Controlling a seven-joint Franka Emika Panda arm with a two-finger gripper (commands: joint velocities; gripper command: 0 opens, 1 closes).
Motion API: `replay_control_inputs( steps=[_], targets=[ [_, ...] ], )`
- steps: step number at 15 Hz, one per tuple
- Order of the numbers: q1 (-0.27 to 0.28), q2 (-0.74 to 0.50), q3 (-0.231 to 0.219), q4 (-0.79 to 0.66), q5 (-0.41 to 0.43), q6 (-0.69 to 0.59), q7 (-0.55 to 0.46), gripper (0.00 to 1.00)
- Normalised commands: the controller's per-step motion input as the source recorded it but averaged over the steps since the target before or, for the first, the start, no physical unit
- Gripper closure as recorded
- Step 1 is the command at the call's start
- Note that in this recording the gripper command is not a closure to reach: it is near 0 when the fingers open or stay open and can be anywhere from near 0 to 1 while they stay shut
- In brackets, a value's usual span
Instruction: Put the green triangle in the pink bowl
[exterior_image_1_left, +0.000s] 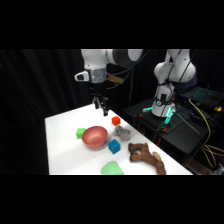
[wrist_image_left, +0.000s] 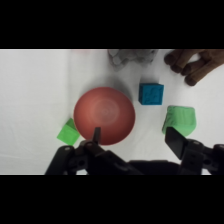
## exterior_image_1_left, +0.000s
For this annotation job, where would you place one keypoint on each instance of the grey plush toy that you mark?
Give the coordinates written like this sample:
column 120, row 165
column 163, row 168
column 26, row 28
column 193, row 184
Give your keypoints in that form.
column 122, row 132

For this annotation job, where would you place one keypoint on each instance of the black robot stand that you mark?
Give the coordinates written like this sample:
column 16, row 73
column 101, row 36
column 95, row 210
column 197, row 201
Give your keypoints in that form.
column 183, row 133

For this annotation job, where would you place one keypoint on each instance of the black curtain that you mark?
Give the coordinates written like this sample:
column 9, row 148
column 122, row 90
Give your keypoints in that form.
column 40, row 93

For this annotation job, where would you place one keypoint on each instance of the teal base light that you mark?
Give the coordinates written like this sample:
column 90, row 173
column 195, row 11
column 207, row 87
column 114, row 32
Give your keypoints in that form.
column 169, row 115

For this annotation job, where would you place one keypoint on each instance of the black laptop with lit keyboard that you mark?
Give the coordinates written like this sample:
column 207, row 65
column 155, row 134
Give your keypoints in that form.
column 203, row 95

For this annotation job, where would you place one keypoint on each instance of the green triangle block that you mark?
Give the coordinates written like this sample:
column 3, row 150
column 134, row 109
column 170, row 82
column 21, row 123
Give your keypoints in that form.
column 111, row 168

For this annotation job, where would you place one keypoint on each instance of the pink bowl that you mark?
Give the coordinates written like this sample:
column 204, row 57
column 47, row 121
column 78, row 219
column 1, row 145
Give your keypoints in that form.
column 95, row 136

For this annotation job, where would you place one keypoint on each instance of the red cube block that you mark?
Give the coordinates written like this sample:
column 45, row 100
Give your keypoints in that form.
column 116, row 120

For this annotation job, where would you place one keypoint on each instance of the small yellow connector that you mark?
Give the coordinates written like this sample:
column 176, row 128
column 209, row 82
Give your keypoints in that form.
column 218, row 109

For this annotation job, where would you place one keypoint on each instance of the tan wrist camera mount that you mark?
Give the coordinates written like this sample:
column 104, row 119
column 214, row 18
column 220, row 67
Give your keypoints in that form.
column 114, row 80

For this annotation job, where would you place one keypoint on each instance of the blue cube block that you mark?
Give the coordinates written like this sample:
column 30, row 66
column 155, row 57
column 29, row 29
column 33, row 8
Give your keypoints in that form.
column 114, row 146

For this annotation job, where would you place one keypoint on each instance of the brown plush toy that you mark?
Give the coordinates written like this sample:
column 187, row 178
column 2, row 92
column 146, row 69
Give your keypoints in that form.
column 146, row 156

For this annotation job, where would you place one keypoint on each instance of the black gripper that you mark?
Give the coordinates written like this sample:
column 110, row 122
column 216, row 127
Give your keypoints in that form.
column 97, row 88

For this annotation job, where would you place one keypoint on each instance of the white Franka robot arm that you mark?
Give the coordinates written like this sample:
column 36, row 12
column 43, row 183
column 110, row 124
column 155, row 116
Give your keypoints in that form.
column 96, row 60

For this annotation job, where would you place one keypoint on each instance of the green cube block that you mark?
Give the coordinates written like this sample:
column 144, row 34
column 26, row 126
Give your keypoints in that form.
column 80, row 133

